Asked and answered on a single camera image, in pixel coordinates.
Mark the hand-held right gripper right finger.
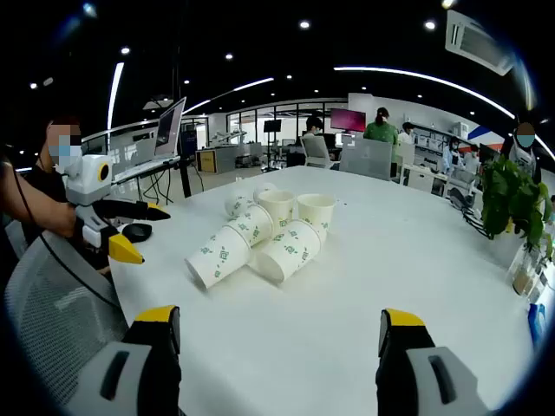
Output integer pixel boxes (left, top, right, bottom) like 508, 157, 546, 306
375, 308, 493, 416

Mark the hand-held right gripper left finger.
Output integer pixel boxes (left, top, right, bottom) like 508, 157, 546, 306
63, 304, 183, 416

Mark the pile of paper cups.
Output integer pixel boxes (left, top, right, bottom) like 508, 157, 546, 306
184, 181, 337, 290

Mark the person's left hand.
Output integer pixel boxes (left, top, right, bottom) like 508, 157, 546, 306
45, 199, 82, 238

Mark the black computer mouse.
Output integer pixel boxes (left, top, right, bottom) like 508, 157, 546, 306
122, 223, 153, 242

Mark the person's black shirt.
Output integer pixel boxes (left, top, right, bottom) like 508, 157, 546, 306
8, 163, 73, 246

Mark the black tripod stand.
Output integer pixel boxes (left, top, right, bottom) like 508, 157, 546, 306
140, 158, 205, 205

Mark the grey mesh office chair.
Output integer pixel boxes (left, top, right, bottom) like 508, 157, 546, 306
3, 229, 131, 411

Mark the straight ceiling light strip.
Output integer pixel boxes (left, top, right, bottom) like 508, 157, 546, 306
181, 76, 275, 116
107, 62, 126, 131

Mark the silver open laptop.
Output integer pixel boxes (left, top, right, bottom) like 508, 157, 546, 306
111, 96, 188, 183

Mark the white table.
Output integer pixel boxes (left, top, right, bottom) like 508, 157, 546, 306
110, 166, 537, 416

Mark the blue packet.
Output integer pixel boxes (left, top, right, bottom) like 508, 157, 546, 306
527, 302, 548, 350

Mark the glass jar with brown filling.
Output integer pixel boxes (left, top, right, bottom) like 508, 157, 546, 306
511, 255, 541, 296

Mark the black screen on stand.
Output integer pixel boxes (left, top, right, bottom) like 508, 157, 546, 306
263, 120, 283, 172

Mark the white office chair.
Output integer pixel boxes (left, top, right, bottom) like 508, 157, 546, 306
300, 134, 342, 170

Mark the green potted plant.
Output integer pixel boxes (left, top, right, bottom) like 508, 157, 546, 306
480, 154, 555, 261

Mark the grey fabric office chair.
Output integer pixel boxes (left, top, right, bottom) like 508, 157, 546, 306
339, 137, 394, 182

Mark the pink lit monitor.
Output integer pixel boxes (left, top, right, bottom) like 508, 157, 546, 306
330, 107, 368, 133

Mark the long curved ceiling light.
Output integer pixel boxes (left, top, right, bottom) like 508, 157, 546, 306
333, 65, 518, 120

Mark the ceiling air conditioner vent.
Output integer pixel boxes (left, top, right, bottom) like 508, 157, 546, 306
445, 9, 517, 77

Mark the black cable bundle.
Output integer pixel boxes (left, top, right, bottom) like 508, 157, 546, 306
448, 186, 493, 237

